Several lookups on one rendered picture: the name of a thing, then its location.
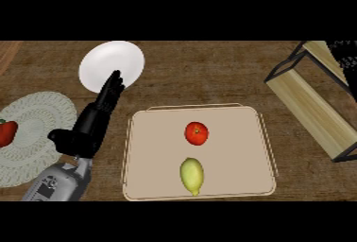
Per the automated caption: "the beige tray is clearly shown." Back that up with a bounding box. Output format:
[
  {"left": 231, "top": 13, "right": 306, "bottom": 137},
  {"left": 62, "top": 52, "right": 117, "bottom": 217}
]
[{"left": 121, "top": 102, "right": 281, "bottom": 201}]

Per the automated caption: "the yellow-green lemon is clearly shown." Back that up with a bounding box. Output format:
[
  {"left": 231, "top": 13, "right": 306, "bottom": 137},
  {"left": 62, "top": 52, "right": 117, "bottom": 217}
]
[{"left": 179, "top": 157, "right": 206, "bottom": 197}]

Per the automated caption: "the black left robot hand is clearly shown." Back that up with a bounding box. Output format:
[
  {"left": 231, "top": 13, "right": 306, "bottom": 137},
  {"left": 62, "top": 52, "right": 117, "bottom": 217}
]
[{"left": 48, "top": 69, "right": 127, "bottom": 160}]

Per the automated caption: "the pale woven round placemat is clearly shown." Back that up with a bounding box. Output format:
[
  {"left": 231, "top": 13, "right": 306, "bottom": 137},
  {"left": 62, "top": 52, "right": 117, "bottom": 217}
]
[{"left": 0, "top": 91, "right": 80, "bottom": 189}]

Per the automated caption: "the red tomato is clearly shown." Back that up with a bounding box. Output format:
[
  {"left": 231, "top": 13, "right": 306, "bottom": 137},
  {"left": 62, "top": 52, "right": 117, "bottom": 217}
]
[{"left": 185, "top": 121, "right": 211, "bottom": 147}]

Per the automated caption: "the wooden tiered shelf black frame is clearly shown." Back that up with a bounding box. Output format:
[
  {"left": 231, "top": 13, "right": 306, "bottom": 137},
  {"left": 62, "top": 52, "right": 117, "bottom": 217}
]
[{"left": 263, "top": 41, "right": 357, "bottom": 164}]

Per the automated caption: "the white round plate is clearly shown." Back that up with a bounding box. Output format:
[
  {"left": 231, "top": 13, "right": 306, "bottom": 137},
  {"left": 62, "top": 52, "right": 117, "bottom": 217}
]
[{"left": 79, "top": 41, "right": 147, "bottom": 94}]

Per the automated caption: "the red bell pepper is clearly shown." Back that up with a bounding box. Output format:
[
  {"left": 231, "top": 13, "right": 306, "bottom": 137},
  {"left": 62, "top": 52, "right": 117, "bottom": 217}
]
[{"left": 0, "top": 118, "right": 20, "bottom": 148}]

